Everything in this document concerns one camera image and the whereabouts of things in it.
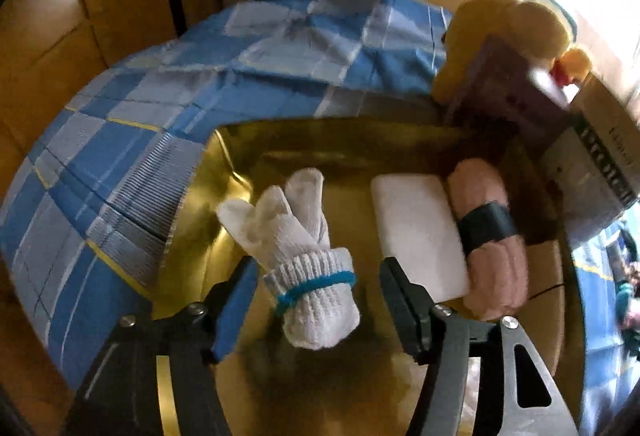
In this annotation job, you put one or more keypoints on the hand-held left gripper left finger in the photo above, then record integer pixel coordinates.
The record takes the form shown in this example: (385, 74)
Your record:
(235, 311)

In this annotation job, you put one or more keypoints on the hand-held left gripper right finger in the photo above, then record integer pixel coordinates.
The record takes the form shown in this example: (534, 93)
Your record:
(400, 311)

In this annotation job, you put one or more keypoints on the white knit glove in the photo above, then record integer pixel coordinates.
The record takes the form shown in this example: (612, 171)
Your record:
(310, 286)

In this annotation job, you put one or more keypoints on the white foam block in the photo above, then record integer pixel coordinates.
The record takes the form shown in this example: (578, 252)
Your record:
(415, 226)

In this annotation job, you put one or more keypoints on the pink towel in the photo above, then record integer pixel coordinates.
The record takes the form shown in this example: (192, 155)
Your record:
(500, 276)

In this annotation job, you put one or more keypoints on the gold cardboard box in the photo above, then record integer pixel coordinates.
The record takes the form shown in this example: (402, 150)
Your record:
(260, 166)

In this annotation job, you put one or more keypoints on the blue checked bedsheet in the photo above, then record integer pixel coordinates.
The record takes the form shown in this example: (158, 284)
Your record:
(125, 156)

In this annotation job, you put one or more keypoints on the maroon cardboard box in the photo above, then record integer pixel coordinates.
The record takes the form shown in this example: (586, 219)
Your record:
(505, 101)

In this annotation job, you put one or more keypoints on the white metal powder can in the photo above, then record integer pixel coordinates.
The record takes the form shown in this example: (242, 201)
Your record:
(590, 156)

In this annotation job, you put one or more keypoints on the yellow plush toy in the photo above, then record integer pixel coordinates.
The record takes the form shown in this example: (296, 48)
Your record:
(500, 31)

